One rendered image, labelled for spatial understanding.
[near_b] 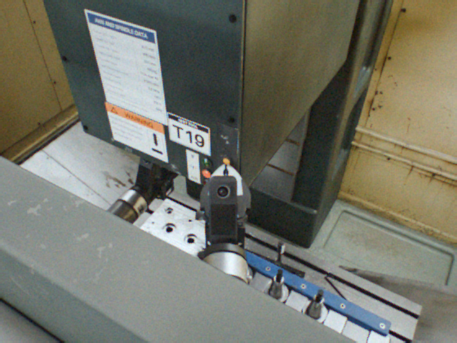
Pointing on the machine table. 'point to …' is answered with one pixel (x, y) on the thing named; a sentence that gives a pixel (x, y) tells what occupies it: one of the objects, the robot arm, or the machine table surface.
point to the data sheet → (129, 65)
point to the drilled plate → (177, 227)
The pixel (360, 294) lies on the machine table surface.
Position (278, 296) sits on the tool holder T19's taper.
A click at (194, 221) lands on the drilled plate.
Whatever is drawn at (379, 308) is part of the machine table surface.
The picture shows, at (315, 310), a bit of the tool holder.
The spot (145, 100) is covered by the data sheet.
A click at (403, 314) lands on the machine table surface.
